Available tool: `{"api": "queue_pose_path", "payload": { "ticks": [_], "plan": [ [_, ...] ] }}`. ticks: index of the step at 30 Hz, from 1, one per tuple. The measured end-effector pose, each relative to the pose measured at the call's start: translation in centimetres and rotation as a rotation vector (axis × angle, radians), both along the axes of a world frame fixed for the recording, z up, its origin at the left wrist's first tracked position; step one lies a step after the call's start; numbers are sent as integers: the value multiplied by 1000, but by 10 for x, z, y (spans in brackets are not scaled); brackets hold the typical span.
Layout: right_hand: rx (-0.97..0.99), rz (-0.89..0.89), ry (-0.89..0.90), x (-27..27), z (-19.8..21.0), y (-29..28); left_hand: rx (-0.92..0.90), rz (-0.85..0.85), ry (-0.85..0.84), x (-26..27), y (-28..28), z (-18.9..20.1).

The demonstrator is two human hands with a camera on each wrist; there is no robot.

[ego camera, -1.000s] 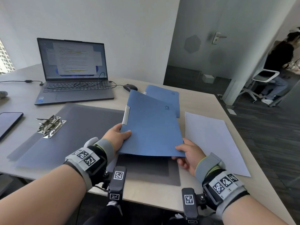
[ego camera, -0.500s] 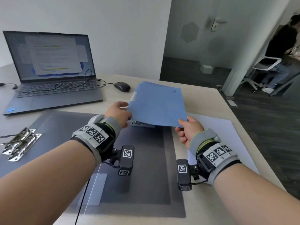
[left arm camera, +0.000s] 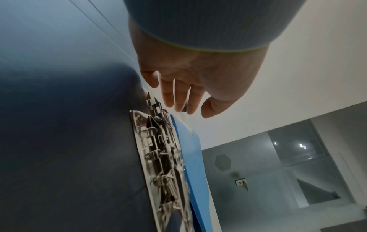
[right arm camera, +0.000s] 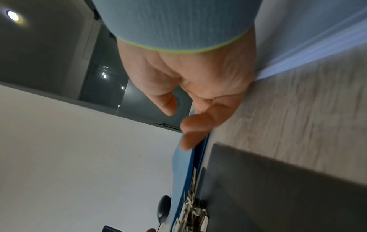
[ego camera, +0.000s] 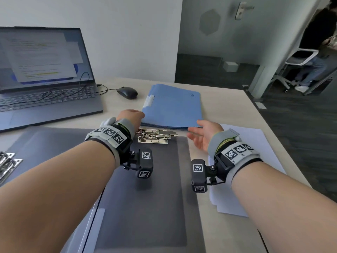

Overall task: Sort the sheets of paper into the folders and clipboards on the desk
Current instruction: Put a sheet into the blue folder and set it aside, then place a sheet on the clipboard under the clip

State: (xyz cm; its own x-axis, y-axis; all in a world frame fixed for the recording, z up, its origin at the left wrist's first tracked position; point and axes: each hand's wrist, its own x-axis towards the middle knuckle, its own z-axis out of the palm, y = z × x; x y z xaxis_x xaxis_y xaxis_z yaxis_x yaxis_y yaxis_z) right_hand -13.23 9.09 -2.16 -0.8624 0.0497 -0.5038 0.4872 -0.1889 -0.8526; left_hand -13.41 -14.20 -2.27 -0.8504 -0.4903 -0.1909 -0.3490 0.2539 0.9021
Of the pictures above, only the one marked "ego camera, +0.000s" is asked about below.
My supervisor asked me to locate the white door frame post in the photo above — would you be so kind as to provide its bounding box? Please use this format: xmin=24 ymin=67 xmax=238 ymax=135
xmin=247 ymin=0 xmax=333 ymax=100

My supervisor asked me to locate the wrist band with markers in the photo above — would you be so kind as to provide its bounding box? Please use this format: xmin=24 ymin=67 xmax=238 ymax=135
xmin=207 ymin=128 xmax=264 ymax=188
xmin=84 ymin=117 xmax=137 ymax=169

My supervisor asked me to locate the black cable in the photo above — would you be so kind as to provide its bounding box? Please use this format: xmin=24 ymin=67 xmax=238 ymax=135
xmin=39 ymin=72 xmax=119 ymax=103

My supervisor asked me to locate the person's right forearm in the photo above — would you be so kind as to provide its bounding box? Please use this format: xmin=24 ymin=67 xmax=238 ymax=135
xmin=231 ymin=162 xmax=337 ymax=253

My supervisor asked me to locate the person's right hand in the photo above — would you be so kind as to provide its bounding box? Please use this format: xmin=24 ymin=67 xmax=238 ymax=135
xmin=187 ymin=120 xmax=225 ymax=152

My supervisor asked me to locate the right wrist band with markers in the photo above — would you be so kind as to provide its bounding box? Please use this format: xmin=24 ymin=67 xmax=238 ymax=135
xmin=207 ymin=128 xmax=264 ymax=188

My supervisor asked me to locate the grey hexagon wall panel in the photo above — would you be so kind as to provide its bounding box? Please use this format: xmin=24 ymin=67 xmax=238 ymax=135
xmin=199 ymin=9 xmax=221 ymax=37

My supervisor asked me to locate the small white box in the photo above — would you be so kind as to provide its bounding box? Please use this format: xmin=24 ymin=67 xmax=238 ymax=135
xmin=223 ymin=61 xmax=239 ymax=72

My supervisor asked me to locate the blue paper folder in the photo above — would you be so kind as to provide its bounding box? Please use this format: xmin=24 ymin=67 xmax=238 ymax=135
xmin=141 ymin=84 xmax=202 ymax=129

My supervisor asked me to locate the stack of white paper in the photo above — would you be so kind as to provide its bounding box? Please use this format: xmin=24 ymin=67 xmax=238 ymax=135
xmin=207 ymin=124 xmax=287 ymax=218

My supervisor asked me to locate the grey laptop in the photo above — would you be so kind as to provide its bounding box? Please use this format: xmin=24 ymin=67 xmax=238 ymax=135
xmin=0 ymin=26 xmax=104 ymax=134

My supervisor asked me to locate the white office chair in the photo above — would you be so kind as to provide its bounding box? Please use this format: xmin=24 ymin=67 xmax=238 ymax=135
xmin=269 ymin=48 xmax=337 ymax=96

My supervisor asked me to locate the left wrist band with markers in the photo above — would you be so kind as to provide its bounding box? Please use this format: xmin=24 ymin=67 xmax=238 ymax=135
xmin=84 ymin=117 xmax=137 ymax=169

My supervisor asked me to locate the person's left hand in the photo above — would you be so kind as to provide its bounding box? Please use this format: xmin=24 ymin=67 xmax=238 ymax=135
xmin=115 ymin=109 xmax=146 ymax=130

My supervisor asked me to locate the metal binder mechanism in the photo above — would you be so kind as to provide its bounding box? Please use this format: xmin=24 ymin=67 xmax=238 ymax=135
xmin=136 ymin=128 xmax=178 ymax=138
xmin=137 ymin=134 xmax=169 ymax=146
xmin=0 ymin=151 xmax=23 ymax=182

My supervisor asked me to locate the person's left forearm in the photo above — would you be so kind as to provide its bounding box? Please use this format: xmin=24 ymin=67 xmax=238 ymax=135
xmin=0 ymin=141 xmax=117 ymax=253

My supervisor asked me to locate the grey open binder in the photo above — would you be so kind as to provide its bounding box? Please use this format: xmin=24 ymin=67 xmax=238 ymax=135
xmin=0 ymin=126 xmax=206 ymax=253

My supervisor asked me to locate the silver door handle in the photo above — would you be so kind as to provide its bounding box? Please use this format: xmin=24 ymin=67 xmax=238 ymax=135
xmin=235 ymin=2 xmax=255 ymax=21

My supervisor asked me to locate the black computer mouse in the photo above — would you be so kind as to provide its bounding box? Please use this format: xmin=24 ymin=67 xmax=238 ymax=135
xmin=116 ymin=86 xmax=138 ymax=100

